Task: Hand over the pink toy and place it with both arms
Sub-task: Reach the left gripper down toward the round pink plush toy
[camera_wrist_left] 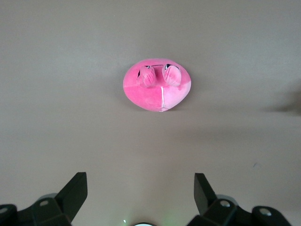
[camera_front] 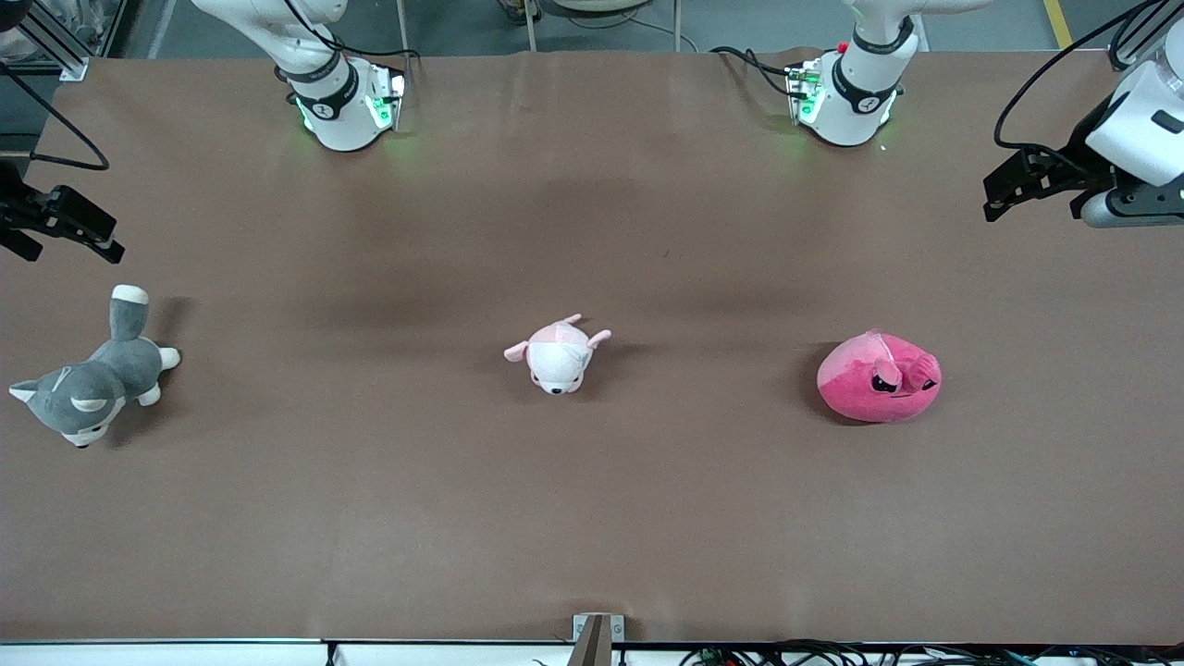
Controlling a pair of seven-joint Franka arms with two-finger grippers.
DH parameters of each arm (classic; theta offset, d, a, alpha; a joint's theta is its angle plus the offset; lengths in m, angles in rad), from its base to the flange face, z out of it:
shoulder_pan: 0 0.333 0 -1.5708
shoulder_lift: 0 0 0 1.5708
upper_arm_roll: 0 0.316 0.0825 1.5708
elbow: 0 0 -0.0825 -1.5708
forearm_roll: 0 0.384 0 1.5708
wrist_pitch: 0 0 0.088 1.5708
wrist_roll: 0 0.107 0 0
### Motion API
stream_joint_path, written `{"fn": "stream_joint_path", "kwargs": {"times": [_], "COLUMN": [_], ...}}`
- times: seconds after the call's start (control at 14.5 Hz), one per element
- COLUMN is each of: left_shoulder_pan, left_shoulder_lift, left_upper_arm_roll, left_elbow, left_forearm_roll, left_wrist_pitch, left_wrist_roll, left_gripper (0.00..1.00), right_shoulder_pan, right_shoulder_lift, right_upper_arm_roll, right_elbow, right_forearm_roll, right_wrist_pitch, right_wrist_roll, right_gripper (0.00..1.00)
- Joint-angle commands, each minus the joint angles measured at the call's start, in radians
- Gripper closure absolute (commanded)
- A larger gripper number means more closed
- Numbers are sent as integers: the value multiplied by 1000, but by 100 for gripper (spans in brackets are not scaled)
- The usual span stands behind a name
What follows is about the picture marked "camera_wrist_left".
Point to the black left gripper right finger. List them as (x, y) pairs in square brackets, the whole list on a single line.
[(203, 190)]

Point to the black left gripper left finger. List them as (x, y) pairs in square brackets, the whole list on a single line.
[(75, 190)]

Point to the pink round plush toy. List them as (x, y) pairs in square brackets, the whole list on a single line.
[(145, 96)]

